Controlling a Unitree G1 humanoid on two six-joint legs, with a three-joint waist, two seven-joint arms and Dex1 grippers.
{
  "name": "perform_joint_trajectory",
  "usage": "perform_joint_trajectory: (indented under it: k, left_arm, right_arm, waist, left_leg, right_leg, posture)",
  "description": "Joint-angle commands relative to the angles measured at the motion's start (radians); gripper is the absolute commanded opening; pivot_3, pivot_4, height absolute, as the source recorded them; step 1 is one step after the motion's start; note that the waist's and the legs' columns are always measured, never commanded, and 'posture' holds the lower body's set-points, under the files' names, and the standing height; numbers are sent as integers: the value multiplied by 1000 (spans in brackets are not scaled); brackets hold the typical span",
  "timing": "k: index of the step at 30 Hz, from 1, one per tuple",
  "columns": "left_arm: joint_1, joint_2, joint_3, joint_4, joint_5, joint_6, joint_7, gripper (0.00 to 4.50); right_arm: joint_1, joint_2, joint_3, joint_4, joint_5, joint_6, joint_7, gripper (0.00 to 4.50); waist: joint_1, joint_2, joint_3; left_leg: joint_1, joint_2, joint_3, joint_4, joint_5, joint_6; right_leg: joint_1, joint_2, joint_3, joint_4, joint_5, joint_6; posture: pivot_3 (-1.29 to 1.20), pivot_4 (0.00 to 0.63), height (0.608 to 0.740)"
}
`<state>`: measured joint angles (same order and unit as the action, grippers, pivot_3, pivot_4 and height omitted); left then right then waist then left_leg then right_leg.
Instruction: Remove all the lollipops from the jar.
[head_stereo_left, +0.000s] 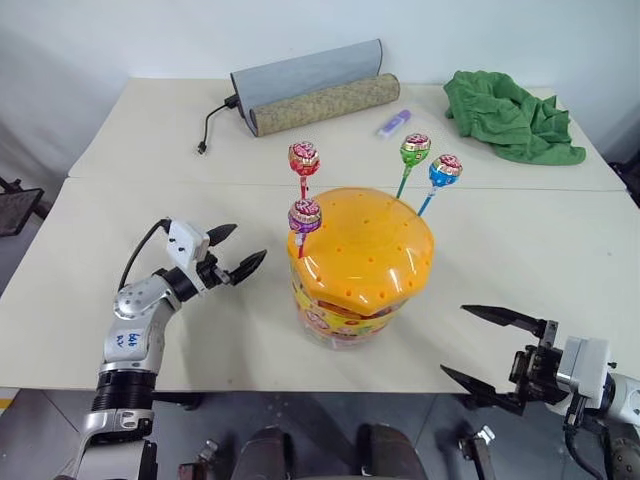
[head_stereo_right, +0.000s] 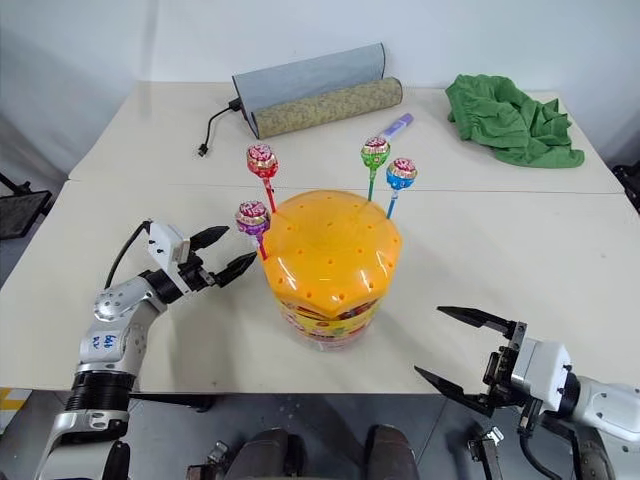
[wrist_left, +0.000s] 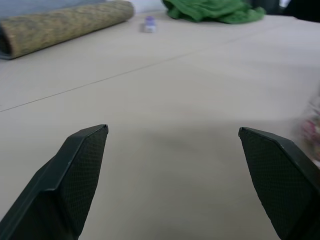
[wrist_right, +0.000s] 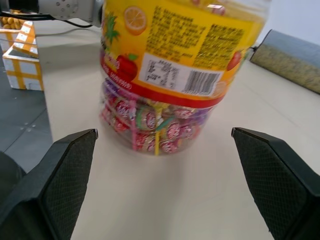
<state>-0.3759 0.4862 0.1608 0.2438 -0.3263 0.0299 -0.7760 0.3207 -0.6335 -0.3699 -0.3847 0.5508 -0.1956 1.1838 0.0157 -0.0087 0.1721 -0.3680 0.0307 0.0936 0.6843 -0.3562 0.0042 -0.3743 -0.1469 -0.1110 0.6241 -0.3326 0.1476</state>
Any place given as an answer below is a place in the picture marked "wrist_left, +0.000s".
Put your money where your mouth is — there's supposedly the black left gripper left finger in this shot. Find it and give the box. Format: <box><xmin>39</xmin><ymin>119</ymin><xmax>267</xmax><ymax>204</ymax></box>
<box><xmin>0</xmin><ymin>124</ymin><xmax>109</xmax><ymax>240</ymax></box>

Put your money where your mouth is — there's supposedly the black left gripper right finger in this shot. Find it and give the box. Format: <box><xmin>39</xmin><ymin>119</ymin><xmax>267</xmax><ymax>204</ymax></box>
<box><xmin>238</xmin><ymin>126</ymin><xmax>320</xmax><ymax>240</ymax></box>

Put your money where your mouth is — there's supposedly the rolled woven straw mat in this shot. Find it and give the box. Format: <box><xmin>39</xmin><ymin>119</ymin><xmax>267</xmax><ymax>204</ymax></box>
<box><xmin>0</xmin><ymin>0</ymin><xmax>135</xmax><ymax>60</ymax></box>

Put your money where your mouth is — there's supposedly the small purple capped white bottle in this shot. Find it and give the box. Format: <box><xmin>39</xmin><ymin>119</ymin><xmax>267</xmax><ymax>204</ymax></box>
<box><xmin>139</xmin><ymin>15</ymin><xmax>157</xmax><ymax>34</ymax></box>

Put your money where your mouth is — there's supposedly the green crumpled cloth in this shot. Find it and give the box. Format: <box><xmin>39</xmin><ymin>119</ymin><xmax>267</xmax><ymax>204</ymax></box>
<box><xmin>161</xmin><ymin>0</ymin><xmax>267</xmax><ymax>25</ymax></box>

